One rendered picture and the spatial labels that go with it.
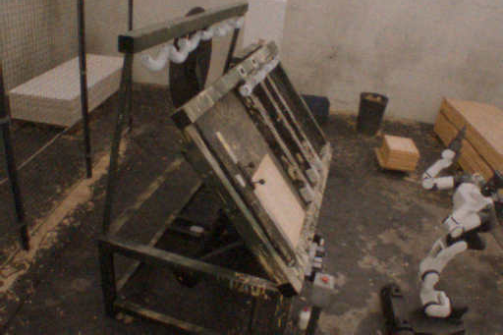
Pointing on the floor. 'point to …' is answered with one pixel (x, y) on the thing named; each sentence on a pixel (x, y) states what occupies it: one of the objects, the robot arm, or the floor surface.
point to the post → (313, 320)
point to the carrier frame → (182, 266)
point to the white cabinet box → (264, 20)
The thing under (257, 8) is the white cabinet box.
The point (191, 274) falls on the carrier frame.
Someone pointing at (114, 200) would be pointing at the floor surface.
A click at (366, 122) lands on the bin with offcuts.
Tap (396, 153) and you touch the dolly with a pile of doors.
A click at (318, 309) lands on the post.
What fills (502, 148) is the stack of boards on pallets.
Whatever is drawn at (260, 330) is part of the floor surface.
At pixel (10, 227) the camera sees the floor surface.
